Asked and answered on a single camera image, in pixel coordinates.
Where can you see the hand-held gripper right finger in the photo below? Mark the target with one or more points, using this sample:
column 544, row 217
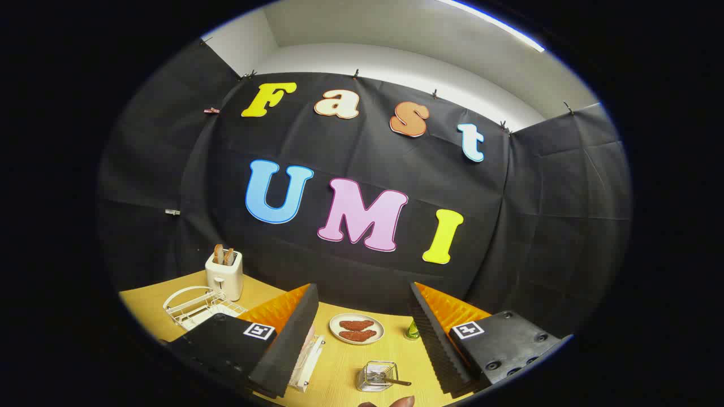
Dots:
column 430, row 339

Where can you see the black backdrop cloth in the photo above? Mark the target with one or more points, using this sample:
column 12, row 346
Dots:
column 367, row 147

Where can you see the brown toast slice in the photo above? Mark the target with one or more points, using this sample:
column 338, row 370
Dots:
column 229, row 257
column 218, row 254

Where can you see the white toaster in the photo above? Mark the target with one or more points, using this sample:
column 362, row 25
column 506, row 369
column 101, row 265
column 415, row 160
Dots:
column 226, row 280

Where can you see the green label drink bottle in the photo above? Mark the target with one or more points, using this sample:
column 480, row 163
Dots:
column 412, row 332

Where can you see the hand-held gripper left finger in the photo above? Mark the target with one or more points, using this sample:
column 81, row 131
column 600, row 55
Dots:
column 294, row 339

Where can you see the row of black cloth clips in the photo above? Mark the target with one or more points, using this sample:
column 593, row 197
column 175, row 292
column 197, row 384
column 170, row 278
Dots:
column 356, row 73

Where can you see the red-brown meat piece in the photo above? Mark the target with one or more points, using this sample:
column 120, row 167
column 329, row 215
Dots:
column 356, row 325
column 357, row 336

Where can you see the white plate with meat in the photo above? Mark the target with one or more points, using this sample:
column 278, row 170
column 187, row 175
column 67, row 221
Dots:
column 335, row 333

